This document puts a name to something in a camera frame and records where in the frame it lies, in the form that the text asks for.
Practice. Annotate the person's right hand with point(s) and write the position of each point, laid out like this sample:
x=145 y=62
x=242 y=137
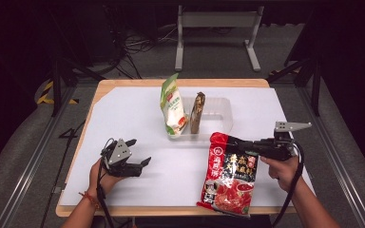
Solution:
x=282 y=172

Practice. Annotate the person's left hand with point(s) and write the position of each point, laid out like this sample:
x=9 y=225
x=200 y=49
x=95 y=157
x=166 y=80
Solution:
x=103 y=183

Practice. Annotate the black metal stand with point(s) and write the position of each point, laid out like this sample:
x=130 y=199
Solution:
x=57 y=79
x=316 y=82

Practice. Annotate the green and white food packet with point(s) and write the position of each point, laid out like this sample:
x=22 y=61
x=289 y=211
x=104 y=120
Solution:
x=172 y=107

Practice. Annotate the white table sheet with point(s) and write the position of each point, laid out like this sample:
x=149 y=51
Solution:
x=133 y=110

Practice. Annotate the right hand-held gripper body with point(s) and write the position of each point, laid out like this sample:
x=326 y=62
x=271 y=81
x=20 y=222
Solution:
x=278 y=147

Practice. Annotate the aluminium floor rail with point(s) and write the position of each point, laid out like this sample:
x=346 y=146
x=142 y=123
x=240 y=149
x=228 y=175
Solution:
x=28 y=171
x=339 y=158

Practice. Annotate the clear plastic container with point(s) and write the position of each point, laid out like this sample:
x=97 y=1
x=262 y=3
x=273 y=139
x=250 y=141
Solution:
x=217 y=114

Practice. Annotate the yellow and black striped tape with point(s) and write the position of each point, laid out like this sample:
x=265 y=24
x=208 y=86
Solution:
x=44 y=95

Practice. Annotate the brown and gold food packet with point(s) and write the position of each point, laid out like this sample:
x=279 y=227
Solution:
x=197 y=114

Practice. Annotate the red and black soup base packet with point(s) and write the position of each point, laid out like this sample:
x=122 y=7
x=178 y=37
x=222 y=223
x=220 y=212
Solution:
x=231 y=183

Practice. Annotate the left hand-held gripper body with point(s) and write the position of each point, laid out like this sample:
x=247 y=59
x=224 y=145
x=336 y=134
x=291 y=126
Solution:
x=120 y=158

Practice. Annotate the grey metal stand frame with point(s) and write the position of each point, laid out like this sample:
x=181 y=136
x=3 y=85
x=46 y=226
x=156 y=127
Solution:
x=217 y=19

